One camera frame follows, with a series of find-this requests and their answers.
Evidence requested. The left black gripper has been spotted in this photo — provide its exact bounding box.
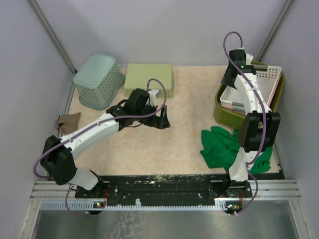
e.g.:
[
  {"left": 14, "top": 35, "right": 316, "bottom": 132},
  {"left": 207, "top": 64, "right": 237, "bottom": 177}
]
[{"left": 135, "top": 102, "right": 170, "bottom": 129}]

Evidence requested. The pink perforated basket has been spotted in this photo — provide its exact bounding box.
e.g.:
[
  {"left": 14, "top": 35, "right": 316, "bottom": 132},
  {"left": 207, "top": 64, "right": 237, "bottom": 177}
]
[{"left": 220, "top": 72, "right": 281, "bottom": 114}]

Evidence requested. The white perforated basket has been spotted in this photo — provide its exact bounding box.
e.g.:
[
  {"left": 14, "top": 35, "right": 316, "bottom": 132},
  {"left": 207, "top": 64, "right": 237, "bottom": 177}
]
[{"left": 220, "top": 64, "right": 282, "bottom": 113}]

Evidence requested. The light green shallow basket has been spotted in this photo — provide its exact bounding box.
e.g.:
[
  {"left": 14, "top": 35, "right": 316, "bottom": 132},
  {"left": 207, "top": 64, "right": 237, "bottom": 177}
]
[{"left": 124, "top": 63, "right": 174, "bottom": 98}]

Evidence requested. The teal perforated plastic basket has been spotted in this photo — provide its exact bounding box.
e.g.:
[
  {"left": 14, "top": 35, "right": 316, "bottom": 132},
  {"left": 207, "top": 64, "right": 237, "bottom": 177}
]
[{"left": 73, "top": 54, "right": 125, "bottom": 110}]

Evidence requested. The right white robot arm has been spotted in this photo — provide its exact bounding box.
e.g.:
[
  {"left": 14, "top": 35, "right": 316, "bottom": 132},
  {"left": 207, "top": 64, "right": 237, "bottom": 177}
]
[{"left": 221, "top": 48, "right": 281, "bottom": 197}]

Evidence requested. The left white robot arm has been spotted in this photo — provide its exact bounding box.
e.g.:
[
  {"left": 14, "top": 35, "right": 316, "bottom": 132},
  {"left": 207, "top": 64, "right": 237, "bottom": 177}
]
[{"left": 40, "top": 89, "right": 170, "bottom": 198}]

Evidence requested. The green cloth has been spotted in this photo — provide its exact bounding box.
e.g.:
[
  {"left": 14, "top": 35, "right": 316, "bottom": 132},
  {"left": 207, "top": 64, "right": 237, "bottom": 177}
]
[{"left": 200, "top": 126, "right": 273, "bottom": 175}]

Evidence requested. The brown cloth pouch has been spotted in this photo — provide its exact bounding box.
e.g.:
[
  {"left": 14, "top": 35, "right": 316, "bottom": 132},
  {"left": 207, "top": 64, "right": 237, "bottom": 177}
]
[{"left": 56, "top": 113, "right": 81, "bottom": 135}]

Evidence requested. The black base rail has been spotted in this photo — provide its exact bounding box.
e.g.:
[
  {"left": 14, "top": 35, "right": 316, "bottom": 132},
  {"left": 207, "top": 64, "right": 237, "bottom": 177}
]
[{"left": 75, "top": 174, "right": 252, "bottom": 207}]

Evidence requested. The right aluminium frame post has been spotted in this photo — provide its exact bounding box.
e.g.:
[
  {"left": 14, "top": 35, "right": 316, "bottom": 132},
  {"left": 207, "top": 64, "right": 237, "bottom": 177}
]
[{"left": 255, "top": 0, "right": 295, "bottom": 62}]

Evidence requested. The aluminium frame post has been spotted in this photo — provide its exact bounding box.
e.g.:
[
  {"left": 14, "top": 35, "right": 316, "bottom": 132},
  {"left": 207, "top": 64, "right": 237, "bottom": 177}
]
[
  {"left": 255, "top": 0, "right": 295, "bottom": 62},
  {"left": 27, "top": 0, "right": 77, "bottom": 75}
]

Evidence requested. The white slotted cable duct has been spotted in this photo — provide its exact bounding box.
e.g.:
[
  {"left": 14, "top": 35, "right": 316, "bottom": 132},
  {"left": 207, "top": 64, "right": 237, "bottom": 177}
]
[{"left": 39, "top": 199, "right": 236, "bottom": 212}]

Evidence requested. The aluminium extrusion rail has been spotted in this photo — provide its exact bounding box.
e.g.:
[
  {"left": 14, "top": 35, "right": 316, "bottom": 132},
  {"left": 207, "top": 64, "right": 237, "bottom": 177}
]
[{"left": 30, "top": 180, "right": 301, "bottom": 200}]

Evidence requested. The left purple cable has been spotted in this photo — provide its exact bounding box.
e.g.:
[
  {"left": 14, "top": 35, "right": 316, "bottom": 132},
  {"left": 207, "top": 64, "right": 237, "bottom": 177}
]
[{"left": 32, "top": 78, "right": 167, "bottom": 217}]

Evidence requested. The left aluminium frame post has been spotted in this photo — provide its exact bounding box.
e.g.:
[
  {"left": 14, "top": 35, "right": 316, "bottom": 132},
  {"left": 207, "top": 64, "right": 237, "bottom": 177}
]
[{"left": 27, "top": 0, "right": 77, "bottom": 75}]

